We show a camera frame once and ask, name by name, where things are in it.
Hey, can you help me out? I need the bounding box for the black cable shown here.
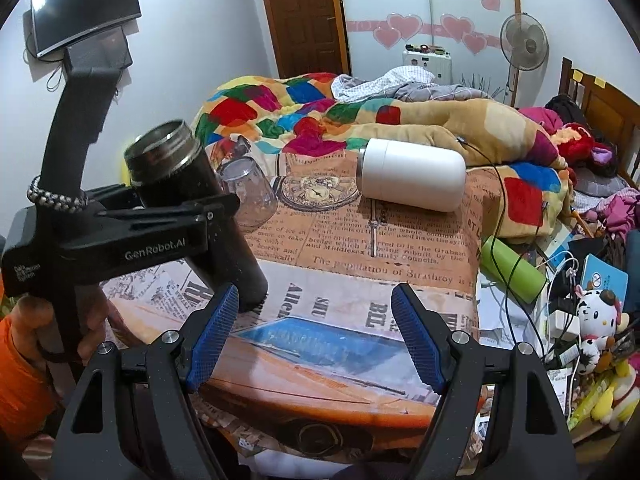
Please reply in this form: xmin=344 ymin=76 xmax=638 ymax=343
xmin=454 ymin=134 xmax=551 ymax=306

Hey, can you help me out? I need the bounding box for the pile of clothes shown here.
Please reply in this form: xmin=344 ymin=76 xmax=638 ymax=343
xmin=575 ymin=160 xmax=640 ymax=241

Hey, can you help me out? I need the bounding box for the white checked cloth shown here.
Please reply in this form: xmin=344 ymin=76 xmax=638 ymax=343
xmin=331 ymin=66 xmax=436 ymax=101

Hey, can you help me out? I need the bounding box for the braided grey cord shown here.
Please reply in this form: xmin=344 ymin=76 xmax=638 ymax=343
xmin=27 ymin=175 xmax=89 ymax=212

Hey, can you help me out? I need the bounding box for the pink garment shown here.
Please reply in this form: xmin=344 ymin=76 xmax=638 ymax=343
xmin=517 ymin=105 xmax=566 ymax=136

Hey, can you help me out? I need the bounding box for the colourful patchwork blanket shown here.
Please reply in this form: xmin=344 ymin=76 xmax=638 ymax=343
xmin=192 ymin=72 xmax=576 ymax=238

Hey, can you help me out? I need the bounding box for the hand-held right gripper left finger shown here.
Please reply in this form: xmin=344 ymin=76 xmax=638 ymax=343
xmin=50 ymin=282 xmax=241 ymax=480

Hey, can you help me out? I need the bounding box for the cow plush toy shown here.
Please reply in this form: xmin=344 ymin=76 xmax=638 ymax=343
xmin=572 ymin=285 xmax=631 ymax=376

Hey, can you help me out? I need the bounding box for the pink heart sticker band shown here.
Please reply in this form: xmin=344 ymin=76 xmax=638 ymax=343
xmin=347 ymin=12 xmax=503 ymax=56

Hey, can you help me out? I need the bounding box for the green bottle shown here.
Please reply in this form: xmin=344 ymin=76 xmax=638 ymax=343
xmin=480 ymin=235 xmax=548 ymax=306

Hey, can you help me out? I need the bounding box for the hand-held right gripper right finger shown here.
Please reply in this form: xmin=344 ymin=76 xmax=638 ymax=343
xmin=390 ymin=282 xmax=576 ymax=480

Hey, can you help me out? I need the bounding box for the white power adapter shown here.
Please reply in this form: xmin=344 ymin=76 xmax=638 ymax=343
xmin=550 ymin=310 xmax=581 ymax=346

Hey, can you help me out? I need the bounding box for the black metal cup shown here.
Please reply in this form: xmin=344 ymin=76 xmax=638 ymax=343
xmin=122 ymin=119 xmax=270 ymax=313

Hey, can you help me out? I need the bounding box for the standing fan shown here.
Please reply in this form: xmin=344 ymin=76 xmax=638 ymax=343
xmin=500 ymin=11 xmax=550 ymax=106

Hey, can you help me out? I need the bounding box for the brown wooden door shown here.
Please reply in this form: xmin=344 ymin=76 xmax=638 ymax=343
xmin=257 ymin=0 xmax=351 ymax=78

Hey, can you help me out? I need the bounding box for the white air cooler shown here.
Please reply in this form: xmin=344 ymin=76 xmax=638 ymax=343
xmin=402 ymin=50 xmax=453 ymax=83

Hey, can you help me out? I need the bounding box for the blue box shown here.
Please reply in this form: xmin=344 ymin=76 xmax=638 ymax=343
xmin=580 ymin=254 xmax=629 ymax=311

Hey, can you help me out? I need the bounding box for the yellow plush toy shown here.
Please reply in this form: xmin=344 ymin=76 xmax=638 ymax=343
xmin=590 ymin=355 xmax=640 ymax=426

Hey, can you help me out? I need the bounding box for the person's left hand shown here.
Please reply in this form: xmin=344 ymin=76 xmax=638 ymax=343
xmin=10 ymin=286 xmax=118 ymax=369

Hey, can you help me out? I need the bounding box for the white insulated cup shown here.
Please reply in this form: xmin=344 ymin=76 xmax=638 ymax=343
xmin=356 ymin=137 xmax=468 ymax=213

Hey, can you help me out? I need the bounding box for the grey checked cloth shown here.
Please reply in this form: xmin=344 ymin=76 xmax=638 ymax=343
xmin=385 ymin=80 xmax=493 ymax=104

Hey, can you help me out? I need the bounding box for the clear glass cup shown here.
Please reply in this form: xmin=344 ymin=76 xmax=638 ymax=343
xmin=216 ymin=156 xmax=280 ymax=233

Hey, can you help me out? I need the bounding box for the red plush toy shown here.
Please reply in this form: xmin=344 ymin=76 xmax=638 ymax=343
xmin=557 ymin=122 xmax=618 ymax=166

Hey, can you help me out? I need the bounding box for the person's left forearm orange sleeve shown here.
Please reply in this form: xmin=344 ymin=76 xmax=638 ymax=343
xmin=0 ymin=310 xmax=58 ymax=451

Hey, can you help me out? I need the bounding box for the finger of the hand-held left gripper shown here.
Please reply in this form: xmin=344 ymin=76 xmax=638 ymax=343
xmin=96 ymin=192 xmax=242 ymax=241
xmin=81 ymin=183 xmax=147 ymax=214

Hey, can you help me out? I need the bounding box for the wall-mounted flat screen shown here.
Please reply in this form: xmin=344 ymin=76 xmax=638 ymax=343
xmin=30 ymin=0 xmax=142 ymax=59

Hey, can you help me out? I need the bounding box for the wooden headboard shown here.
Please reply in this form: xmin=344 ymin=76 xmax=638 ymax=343
xmin=560 ymin=57 xmax=640 ymax=186

